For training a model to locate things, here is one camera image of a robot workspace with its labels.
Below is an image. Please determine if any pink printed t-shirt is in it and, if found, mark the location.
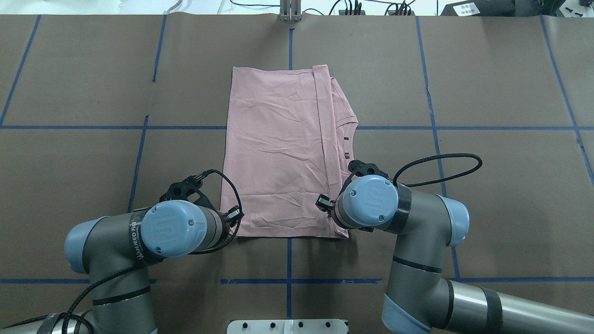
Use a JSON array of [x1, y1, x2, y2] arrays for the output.
[[223, 65, 359, 239]]

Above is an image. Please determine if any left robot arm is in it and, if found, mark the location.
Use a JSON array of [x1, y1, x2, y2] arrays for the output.
[[1, 199, 243, 334]]

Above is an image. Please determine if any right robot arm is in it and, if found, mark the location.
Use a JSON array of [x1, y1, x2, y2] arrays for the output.
[[316, 175, 594, 334]]

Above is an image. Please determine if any black box with label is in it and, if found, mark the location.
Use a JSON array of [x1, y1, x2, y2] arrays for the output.
[[439, 0, 516, 17]]

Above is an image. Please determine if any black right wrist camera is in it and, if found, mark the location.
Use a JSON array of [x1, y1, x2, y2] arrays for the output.
[[348, 160, 390, 180]]

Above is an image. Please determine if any white central mounting post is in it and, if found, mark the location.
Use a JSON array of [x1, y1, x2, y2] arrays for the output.
[[226, 318, 350, 334]]

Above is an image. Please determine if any aluminium frame post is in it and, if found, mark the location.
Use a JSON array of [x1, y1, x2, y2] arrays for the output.
[[278, 0, 303, 22]]

